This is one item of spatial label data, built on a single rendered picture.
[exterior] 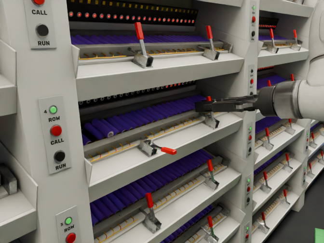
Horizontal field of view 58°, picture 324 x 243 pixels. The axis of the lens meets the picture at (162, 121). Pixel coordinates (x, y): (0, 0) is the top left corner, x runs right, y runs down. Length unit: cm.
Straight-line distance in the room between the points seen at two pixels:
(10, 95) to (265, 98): 54
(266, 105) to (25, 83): 52
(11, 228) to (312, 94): 61
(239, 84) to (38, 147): 68
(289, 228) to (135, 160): 120
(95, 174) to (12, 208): 15
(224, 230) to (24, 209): 74
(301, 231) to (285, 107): 107
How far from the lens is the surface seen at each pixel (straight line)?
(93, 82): 53
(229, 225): 112
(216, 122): 85
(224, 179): 100
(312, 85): 70
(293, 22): 166
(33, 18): 48
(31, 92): 47
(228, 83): 100
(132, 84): 60
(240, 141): 103
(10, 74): 47
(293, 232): 169
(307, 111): 71
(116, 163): 62
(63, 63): 49
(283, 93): 72
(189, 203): 85
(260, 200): 130
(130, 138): 68
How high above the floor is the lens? 92
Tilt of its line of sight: 14 degrees down
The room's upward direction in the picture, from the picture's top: 3 degrees counter-clockwise
